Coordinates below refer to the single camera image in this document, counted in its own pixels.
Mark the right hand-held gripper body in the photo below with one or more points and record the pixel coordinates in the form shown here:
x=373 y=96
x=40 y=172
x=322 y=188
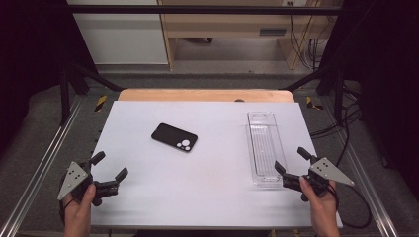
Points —
x=327 y=173

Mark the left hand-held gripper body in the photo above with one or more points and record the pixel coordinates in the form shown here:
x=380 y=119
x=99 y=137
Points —
x=74 y=177

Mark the person's left hand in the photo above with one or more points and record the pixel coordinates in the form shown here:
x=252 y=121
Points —
x=79 y=204

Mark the person's right hand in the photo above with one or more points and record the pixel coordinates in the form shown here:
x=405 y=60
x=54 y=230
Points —
x=321 y=199

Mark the clear plastic tray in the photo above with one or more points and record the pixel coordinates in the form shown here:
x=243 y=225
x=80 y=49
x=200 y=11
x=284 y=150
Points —
x=265 y=148

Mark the yellow black hazard tape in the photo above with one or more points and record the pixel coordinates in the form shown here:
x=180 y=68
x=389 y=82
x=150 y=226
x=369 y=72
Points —
x=100 y=103
x=311 y=103

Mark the white table board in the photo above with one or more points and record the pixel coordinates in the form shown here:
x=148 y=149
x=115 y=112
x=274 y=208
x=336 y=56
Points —
x=204 y=184

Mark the wooden table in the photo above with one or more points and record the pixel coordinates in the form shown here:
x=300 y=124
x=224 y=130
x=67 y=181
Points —
x=197 y=94

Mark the black curtain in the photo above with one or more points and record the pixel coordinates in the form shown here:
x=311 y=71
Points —
x=29 y=49
x=385 y=65

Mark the white cabinet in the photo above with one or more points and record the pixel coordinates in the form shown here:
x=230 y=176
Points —
x=122 y=36

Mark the light wooden desk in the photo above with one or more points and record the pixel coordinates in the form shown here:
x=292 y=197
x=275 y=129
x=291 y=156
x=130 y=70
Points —
x=230 y=28

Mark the aluminium floor rail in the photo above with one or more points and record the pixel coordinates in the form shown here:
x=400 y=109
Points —
x=42 y=164
x=362 y=168

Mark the black frame strut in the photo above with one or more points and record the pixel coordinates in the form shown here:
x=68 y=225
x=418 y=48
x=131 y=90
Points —
x=95 y=77
x=329 y=77

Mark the black horizontal frame bar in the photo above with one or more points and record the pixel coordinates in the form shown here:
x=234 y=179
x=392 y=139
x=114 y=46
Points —
x=197 y=9

